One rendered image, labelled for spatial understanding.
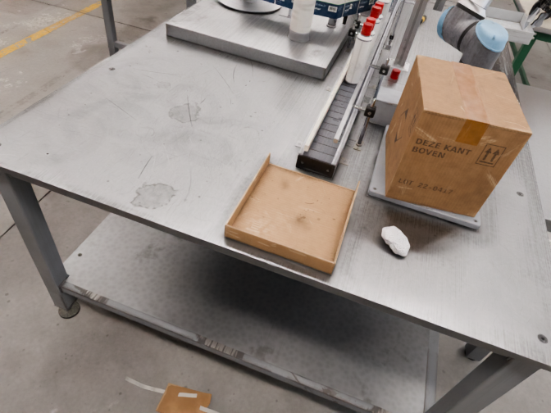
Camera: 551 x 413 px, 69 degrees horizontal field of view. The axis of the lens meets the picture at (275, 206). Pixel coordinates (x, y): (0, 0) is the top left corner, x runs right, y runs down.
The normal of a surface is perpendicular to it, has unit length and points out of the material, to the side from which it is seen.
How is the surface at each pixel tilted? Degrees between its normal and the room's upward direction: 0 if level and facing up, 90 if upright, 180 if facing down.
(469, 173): 90
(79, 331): 0
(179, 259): 1
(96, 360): 0
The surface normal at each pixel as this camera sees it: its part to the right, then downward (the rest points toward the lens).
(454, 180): -0.20, 0.68
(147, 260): 0.12, -0.71
